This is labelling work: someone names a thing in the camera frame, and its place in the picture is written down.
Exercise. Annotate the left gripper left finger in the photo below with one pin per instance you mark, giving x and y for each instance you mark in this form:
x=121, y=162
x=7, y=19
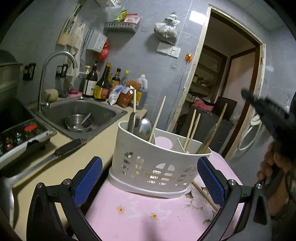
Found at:
x=44, y=222

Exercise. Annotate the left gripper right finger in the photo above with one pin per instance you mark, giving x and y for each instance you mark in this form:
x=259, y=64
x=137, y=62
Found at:
x=254, y=222

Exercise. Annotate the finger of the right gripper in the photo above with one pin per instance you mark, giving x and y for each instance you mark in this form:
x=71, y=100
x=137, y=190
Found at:
x=261, y=106

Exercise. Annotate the white plastic utensil caddy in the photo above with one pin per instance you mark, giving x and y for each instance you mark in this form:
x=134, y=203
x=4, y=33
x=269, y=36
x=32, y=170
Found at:
x=160, y=168

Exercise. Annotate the person right hand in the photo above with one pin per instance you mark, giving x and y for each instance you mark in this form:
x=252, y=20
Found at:
x=280, y=197

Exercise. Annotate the thick brown chopstick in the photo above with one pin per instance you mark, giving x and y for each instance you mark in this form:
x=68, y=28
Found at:
x=205, y=196

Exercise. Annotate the dark grey cabinet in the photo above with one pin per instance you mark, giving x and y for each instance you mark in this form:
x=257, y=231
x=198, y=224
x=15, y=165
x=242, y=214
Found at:
x=206, y=122

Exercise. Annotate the pink floral table mat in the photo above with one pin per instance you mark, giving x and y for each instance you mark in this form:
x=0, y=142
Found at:
x=119, y=215

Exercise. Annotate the red cloth on cabinet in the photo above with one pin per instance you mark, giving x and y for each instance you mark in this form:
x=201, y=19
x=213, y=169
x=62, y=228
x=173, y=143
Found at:
x=201, y=105

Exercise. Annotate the steel bowl in sink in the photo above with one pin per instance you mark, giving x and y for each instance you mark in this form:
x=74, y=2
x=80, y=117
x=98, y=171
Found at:
x=73, y=123

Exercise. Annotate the steel ladle in caddy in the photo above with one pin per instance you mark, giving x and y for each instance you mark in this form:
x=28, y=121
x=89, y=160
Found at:
x=145, y=128

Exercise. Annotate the stainless steel sink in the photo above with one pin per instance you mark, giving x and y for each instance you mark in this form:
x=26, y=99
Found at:
x=102, y=115

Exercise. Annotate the spoon in steel bowl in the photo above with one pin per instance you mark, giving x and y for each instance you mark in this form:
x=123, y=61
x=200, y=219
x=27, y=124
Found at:
x=86, y=118

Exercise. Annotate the round loofah scrubber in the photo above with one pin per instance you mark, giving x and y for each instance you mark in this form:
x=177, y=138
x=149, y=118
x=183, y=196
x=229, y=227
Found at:
x=49, y=95

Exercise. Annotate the large dark oil jug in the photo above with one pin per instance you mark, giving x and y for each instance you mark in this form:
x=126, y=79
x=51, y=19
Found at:
x=142, y=92

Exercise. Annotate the pink soap dish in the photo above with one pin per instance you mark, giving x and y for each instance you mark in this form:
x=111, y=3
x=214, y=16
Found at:
x=74, y=93

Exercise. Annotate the hanging plastic bag of garlic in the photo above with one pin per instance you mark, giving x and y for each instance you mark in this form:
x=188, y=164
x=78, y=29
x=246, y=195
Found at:
x=166, y=30

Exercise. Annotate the orange spice powder bag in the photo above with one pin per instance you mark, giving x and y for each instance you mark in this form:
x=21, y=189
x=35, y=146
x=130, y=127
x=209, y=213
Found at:
x=124, y=99

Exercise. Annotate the white seasoning packet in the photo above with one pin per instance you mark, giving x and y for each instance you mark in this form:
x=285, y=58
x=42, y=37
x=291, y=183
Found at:
x=114, y=95

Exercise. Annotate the large dark sauce bottle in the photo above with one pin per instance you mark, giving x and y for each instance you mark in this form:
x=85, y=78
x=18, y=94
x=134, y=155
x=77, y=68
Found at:
x=102, y=87

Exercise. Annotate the dark bottle white label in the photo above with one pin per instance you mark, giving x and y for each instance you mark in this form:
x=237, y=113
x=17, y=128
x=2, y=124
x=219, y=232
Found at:
x=90, y=81

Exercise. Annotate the yellow cap clear bottle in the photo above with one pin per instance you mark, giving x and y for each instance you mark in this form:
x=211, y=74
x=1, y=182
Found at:
x=123, y=80

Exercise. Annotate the steel pot on stove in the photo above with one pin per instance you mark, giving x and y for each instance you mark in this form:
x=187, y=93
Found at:
x=9, y=75

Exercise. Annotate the small red cap bottle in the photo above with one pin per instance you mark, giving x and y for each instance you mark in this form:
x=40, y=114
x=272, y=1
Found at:
x=115, y=80

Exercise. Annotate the red plastic bag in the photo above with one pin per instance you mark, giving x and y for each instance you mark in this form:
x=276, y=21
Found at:
x=104, y=53

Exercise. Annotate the wooden door frame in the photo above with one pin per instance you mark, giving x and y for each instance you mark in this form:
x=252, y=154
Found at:
x=256, y=81

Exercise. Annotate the orange wall hook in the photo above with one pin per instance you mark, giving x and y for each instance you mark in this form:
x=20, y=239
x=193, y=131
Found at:
x=188, y=57

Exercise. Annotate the white wall socket panel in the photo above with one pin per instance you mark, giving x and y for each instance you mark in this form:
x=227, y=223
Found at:
x=168, y=50

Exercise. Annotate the wooden handled long utensil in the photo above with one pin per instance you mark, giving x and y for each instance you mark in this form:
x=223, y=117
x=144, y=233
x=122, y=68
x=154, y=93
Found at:
x=134, y=119

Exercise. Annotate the black wall outlet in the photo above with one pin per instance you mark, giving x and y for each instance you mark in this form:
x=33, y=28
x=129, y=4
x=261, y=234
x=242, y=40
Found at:
x=28, y=72

